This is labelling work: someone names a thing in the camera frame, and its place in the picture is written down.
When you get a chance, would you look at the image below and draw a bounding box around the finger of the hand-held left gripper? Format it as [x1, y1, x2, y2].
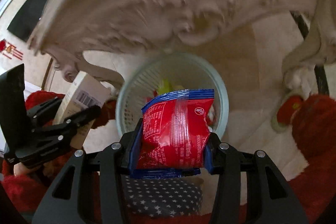
[26, 97, 63, 129]
[31, 105, 102, 146]

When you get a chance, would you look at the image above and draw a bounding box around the red fleece pajamas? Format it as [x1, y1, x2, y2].
[0, 90, 336, 224]

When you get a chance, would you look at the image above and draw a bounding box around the black metal tube frame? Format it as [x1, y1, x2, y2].
[290, 11, 330, 96]

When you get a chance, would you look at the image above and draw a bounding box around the red snack packet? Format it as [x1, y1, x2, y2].
[130, 88, 215, 179]

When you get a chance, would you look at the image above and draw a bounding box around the cream cardboard box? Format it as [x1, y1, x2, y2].
[52, 71, 111, 149]

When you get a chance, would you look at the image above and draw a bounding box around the red wall decoration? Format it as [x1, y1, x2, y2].
[0, 39, 25, 61]

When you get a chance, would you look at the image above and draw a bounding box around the yellow-green wrapper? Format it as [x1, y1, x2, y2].
[154, 78, 185, 96]

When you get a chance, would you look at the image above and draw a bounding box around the carved cream coffee table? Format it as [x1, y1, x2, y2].
[28, 0, 336, 98]

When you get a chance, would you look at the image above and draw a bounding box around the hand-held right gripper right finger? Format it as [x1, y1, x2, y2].
[204, 132, 309, 224]

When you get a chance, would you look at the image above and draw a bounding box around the black television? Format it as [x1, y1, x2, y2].
[7, 0, 51, 42]

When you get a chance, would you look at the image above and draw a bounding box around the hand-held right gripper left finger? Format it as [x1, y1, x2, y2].
[31, 118, 144, 224]

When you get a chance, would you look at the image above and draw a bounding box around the star-patterned navy cushion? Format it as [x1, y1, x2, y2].
[123, 175, 204, 218]

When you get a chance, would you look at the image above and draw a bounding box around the pale green mesh wastebasket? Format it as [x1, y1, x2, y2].
[115, 52, 229, 141]

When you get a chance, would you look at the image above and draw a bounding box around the person's left hand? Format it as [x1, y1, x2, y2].
[13, 160, 57, 178]

